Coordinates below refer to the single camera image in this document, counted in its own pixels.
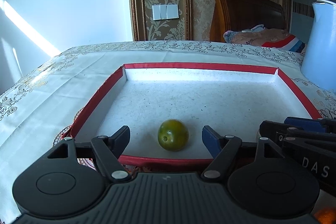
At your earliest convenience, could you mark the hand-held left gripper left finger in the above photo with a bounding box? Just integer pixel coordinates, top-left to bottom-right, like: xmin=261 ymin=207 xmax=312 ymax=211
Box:
xmin=46 ymin=126 xmax=132 ymax=183

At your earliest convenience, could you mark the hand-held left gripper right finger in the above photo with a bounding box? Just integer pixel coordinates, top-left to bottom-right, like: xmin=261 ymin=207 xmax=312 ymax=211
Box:
xmin=201 ymin=125 xmax=285 ymax=183

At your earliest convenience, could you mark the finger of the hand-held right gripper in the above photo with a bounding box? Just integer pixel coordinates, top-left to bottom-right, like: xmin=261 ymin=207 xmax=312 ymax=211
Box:
xmin=259 ymin=120 xmax=290 ymax=147
xmin=284 ymin=116 xmax=336 ymax=133

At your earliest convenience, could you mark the dark green round fruit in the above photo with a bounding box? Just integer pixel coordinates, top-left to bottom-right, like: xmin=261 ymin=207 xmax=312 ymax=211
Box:
xmin=157 ymin=119 xmax=189 ymax=152

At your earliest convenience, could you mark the red shallow box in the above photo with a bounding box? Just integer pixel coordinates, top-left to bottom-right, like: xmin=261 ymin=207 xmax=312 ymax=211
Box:
xmin=70 ymin=63 xmax=323 ymax=165

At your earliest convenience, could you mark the orange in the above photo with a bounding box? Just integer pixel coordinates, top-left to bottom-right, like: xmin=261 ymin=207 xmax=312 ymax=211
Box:
xmin=314 ymin=207 xmax=336 ymax=224

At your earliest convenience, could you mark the light blue electric kettle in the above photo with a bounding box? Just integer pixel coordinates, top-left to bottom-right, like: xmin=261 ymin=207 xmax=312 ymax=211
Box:
xmin=300 ymin=0 xmax=336 ymax=94

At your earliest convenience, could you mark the white floral tablecloth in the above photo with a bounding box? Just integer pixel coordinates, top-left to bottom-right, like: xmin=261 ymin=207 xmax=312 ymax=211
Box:
xmin=0 ymin=40 xmax=336 ymax=224

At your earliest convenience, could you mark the striped pillow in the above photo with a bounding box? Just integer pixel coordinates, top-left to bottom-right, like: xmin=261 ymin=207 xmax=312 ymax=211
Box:
xmin=223 ymin=25 xmax=307 ymax=54

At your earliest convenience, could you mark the wooden bed headboard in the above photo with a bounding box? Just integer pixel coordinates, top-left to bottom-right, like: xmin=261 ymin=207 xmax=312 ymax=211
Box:
xmin=208 ymin=0 xmax=287 ymax=43

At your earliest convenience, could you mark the white wall switch panel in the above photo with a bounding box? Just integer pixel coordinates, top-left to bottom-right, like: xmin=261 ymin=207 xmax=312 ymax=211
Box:
xmin=152 ymin=4 xmax=179 ymax=21

